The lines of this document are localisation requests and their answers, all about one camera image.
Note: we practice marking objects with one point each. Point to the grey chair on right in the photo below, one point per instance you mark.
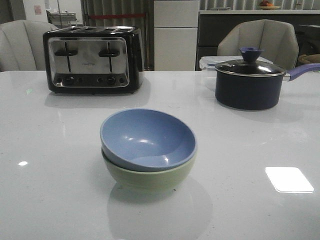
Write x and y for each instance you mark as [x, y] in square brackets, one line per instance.
[277, 39]

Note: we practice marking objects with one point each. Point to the fruit bowl on counter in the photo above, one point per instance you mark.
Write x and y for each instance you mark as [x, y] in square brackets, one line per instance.
[266, 5]

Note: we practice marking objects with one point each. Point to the blue plastic bowl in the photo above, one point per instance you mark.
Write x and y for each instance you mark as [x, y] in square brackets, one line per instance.
[147, 140]

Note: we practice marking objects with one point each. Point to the glass pot lid blue knob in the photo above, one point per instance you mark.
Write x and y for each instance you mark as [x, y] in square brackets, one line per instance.
[249, 65]

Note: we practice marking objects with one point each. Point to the dark blue saucepan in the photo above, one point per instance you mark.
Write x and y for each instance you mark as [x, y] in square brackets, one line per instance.
[253, 92]

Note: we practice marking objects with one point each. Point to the white refrigerator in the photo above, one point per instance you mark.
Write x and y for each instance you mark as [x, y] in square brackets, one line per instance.
[175, 34]

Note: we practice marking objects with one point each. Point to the black and chrome toaster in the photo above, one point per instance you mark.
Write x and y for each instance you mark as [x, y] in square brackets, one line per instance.
[94, 59]

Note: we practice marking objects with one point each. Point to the clear plastic food container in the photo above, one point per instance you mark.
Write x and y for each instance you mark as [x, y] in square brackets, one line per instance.
[208, 71]

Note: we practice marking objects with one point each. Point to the grey chair on left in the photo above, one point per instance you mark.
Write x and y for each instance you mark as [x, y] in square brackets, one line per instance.
[21, 45]

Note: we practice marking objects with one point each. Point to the green plastic bowl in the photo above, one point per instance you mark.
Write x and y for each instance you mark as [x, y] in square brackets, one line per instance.
[158, 181]

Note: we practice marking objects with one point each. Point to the grey chair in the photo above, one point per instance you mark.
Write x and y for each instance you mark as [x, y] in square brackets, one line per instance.
[277, 39]
[21, 45]

